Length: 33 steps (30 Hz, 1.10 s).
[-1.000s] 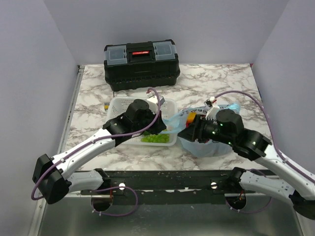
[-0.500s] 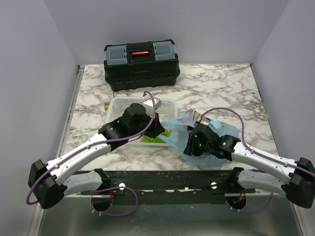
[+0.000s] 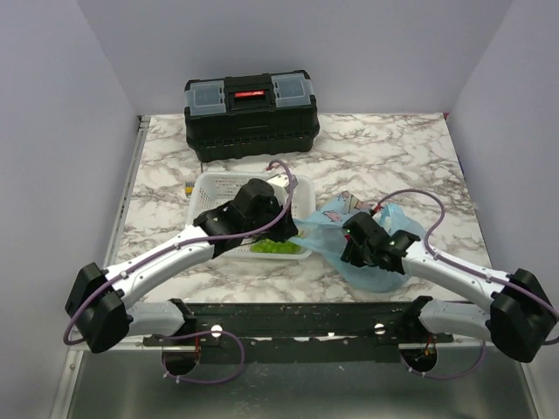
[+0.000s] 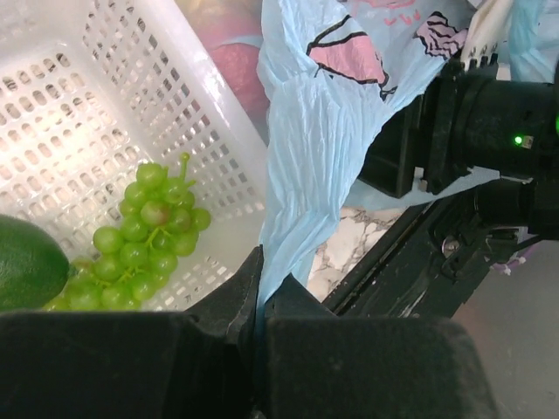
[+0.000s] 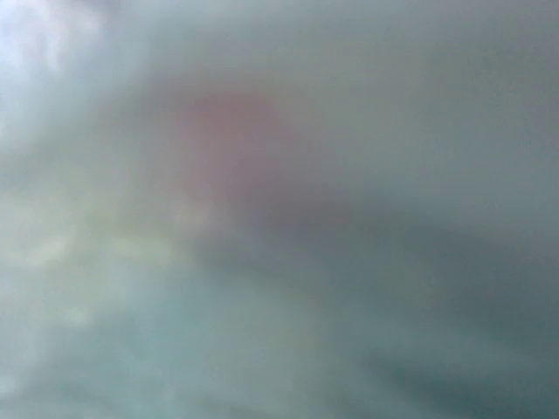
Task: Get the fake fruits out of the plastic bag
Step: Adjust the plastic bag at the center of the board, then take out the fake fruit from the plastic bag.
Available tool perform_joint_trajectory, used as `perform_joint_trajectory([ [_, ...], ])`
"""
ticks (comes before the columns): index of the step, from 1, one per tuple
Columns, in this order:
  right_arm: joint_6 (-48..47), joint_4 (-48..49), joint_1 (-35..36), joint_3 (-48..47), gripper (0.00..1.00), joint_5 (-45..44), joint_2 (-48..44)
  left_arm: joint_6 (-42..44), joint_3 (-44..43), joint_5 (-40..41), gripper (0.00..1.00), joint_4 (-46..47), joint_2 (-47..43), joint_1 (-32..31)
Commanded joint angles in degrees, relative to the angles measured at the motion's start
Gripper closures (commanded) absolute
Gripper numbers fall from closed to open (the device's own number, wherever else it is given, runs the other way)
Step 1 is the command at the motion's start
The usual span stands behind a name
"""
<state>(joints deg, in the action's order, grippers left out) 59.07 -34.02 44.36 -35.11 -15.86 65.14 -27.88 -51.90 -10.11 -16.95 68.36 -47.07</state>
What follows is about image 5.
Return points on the red fake fruit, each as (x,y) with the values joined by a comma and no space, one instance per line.
(235,147)

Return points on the light blue plastic bag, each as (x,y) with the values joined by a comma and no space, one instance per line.
(411,271)

